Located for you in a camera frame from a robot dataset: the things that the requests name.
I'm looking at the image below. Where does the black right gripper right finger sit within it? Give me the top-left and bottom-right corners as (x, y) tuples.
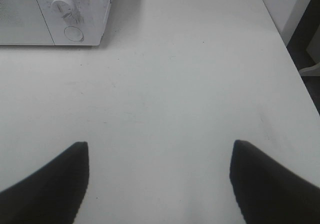
(229, 140), (320, 223)

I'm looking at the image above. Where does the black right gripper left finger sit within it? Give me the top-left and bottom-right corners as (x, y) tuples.
(0, 142), (89, 223)

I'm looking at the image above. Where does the round door release button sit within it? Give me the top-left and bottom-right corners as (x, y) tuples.
(64, 26), (84, 42)

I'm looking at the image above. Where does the white microwave door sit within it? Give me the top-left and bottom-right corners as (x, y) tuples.
(0, 0), (54, 45)

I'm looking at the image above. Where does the white microwave knob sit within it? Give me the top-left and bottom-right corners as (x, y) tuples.
(51, 0), (84, 25)

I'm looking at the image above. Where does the white microwave oven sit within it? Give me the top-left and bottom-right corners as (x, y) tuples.
(0, 0), (116, 47)

